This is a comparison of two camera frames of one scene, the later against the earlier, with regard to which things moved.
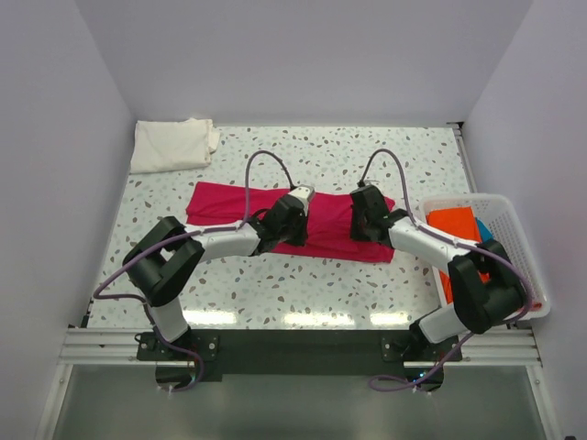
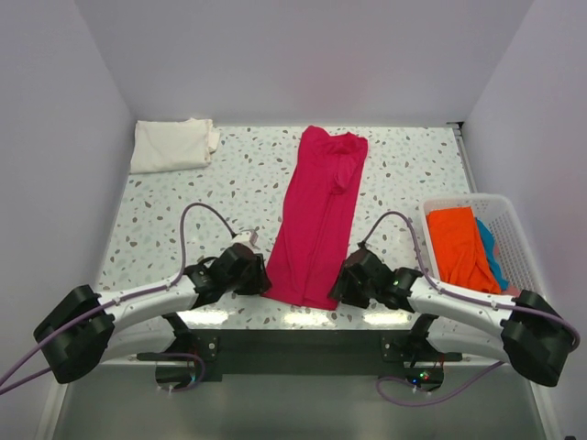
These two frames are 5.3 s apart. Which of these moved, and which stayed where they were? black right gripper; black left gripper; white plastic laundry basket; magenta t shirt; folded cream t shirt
Moved: black right gripper; black left gripper; magenta t shirt
Stayed: folded cream t shirt; white plastic laundry basket
